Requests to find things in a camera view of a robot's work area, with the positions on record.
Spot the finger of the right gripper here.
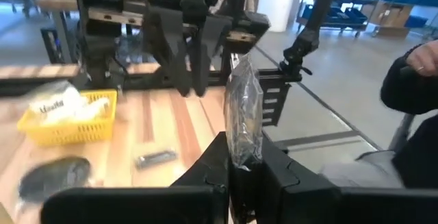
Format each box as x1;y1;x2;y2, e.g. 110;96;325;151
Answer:
190;14;234;97
142;5;193;97

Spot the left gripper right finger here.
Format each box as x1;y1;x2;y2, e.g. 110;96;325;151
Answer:
253;133;438;224

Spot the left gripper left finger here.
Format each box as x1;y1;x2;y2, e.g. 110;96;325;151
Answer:
40;131;230;224

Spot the silver nail clipper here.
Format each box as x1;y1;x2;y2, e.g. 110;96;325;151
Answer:
135;149;179;171

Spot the black item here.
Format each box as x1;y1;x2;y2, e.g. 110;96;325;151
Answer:
16;156;93;204
224;53;265;172

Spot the white pillar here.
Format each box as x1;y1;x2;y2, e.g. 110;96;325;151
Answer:
256;0;307;33

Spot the yellow plastic basket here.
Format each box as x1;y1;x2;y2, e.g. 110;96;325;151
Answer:
16;89;118;147

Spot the shelf with blue bins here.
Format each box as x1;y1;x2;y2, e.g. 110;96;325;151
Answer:
296;0;438;38

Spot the person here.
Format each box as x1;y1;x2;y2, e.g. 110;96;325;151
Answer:
379;38;438;189

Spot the person's hand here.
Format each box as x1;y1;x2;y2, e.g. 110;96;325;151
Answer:
405;40;438;77

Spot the brown cardboard box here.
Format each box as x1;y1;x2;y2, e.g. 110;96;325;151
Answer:
369;1;413;38

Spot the black slotted bracket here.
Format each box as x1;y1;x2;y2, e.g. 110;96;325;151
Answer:
258;78;292;127

